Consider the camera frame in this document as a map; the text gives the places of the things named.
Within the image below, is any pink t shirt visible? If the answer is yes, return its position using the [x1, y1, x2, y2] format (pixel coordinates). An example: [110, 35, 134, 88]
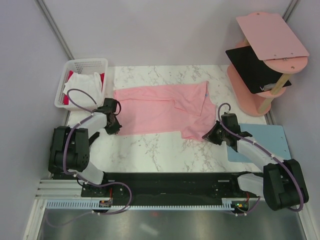
[114, 81, 216, 141]

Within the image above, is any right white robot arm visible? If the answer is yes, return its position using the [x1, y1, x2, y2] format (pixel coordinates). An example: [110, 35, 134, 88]
[202, 113, 309, 212]

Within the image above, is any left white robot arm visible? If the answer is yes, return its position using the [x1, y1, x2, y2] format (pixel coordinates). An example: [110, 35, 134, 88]
[48, 98, 122, 197]

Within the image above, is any black t shirt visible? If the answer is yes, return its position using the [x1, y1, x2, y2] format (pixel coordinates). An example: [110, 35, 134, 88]
[88, 131, 100, 146]

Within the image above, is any white t shirt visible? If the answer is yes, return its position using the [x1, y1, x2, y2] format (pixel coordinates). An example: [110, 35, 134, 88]
[63, 71, 104, 106]

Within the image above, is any white plastic basket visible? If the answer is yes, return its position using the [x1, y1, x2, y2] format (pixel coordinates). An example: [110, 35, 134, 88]
[54, 58, 108, 111]

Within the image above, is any light blue mat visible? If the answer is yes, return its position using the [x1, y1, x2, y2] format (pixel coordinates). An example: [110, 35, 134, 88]
[239, 123, 292, 160]

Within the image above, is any black board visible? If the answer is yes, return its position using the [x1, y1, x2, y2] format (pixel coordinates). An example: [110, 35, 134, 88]
[225, 46, 283, 94]

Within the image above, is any pink tiered shelf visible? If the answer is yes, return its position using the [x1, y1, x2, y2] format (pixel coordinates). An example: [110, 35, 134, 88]
[227, 12, 310, 117]

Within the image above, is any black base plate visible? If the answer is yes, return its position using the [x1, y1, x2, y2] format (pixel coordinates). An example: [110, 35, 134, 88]
[81, 172, 256, 207]

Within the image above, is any white cable duct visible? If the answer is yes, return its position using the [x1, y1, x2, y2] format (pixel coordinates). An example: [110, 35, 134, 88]
[46, 199, 248, 211]

